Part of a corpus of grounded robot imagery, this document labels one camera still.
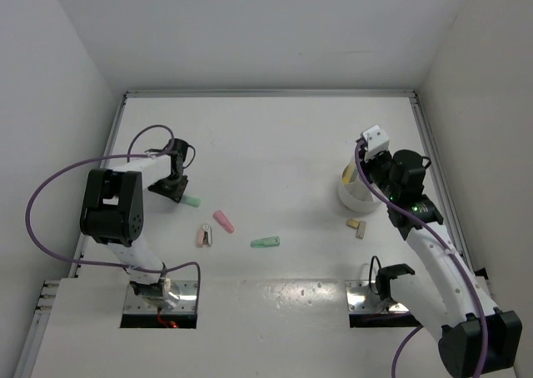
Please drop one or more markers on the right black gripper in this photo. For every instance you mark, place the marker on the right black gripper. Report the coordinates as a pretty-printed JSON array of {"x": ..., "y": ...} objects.
[{"x": 366, "y": 161}]

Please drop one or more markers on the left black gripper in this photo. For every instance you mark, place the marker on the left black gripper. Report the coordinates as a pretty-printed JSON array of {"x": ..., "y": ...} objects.
[{"x": 175, "y": 194}]

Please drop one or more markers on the green highlighter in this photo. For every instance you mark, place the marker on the green highlighter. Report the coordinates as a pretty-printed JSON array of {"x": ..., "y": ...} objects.
[{"x": 191, "y": 201}]

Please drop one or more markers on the yellow highlighter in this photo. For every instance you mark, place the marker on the yellow highlighter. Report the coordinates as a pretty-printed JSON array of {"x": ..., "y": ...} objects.
[{"x": 350, "y": 173}]

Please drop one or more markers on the green utility knife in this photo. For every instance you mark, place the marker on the green utility knife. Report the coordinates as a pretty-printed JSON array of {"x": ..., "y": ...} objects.
[{"x": 267, "y": 242}]

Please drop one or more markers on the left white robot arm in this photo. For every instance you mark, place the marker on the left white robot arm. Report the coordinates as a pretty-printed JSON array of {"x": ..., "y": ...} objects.
[{"x": 113, "y": 215}]

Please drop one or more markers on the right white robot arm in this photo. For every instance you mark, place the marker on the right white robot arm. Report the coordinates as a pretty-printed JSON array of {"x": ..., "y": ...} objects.
[{"x": 473, "y": 334}]

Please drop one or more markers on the white round divided container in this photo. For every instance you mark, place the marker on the white round divided container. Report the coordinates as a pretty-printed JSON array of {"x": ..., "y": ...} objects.
[{"x": 357, "y": 197}]

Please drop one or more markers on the pink eraser case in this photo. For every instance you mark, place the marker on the pink eraser case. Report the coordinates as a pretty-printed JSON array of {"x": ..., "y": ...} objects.
[{"x": 223, "y": 221}]

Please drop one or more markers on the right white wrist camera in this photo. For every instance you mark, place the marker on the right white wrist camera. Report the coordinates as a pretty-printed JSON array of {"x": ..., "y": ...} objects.
[{"x": 375, "y": 139}]

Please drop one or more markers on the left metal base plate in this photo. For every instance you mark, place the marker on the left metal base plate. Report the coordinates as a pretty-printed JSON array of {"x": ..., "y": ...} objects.
[{"x": 179, "y": 298}]

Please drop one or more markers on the metal base plate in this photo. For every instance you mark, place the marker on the metal base plate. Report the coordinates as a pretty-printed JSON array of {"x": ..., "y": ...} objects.
[
  {"x": 179, "y": 298},
  {"x": 362, "y": 298}
]

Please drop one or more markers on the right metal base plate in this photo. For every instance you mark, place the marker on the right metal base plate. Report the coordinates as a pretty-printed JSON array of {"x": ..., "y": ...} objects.
[{"x": 362, "y": 298}]

